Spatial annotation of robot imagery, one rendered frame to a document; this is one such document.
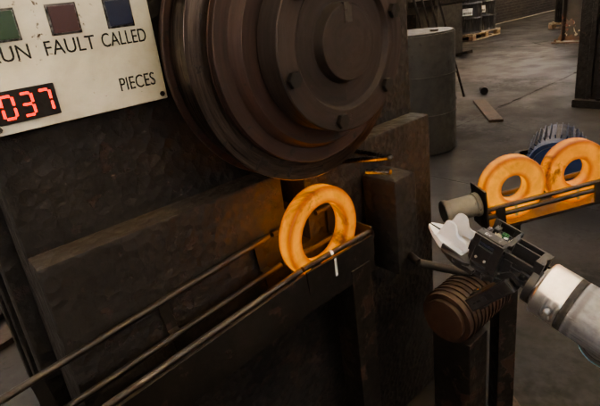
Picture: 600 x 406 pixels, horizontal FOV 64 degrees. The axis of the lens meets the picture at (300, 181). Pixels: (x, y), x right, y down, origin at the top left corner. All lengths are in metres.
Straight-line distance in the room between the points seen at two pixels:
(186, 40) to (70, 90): 0.19
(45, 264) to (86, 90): 0.26
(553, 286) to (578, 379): 0.99
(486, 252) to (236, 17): 0.54
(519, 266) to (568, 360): 1.04
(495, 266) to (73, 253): 0.66
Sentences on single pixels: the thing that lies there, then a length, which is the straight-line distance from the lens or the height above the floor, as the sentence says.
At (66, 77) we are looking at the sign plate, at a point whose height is 1.12.
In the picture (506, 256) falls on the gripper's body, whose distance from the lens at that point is 0.86.
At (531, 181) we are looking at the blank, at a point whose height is 0.72.
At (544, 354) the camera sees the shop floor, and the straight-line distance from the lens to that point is 1.87.
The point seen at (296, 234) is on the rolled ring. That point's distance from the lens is 0.90.
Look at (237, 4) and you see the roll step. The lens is 0.72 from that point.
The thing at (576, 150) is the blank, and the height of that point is 0.78.
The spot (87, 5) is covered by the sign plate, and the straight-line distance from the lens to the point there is 0.80.
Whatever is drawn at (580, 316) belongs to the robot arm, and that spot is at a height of 0.71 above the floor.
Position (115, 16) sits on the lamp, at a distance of 0.81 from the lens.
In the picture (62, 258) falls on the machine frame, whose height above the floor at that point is 0.87.
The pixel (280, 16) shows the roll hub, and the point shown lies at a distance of 0.69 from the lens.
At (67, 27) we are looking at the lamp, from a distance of 0.78.
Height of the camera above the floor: 1.18
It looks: 20 degrees down
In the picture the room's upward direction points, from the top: 7 degrees counter-clockwise
